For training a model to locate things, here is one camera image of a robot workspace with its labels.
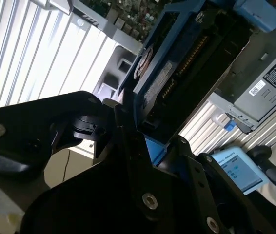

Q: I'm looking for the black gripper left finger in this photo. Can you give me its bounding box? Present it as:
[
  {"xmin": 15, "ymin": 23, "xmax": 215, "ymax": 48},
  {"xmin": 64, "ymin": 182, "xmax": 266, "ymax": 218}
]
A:
[{"xmin": 0, "ymin": 89, "xmax": 159, "ymax": 213}]

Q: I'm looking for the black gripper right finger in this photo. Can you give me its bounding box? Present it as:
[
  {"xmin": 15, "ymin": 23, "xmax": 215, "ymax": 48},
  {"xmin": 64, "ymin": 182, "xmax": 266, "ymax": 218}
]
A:
[{"xmin": 172, "ymin": 136, "xmax": 276, "ymax": 234}]

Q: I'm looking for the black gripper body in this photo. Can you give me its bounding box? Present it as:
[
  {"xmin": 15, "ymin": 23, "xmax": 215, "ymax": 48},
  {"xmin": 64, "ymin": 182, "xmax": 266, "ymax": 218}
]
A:
[{"xmin": 20, "ymin": 162, "xmax": 202, "ymax": 234}]

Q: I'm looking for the hard disk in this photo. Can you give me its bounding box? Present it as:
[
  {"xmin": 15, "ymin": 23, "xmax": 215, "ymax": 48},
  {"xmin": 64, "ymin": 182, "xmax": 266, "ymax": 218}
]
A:
[{"xmin": 119, "ymin": 0, "xmax": 276, "ymax": 169}]

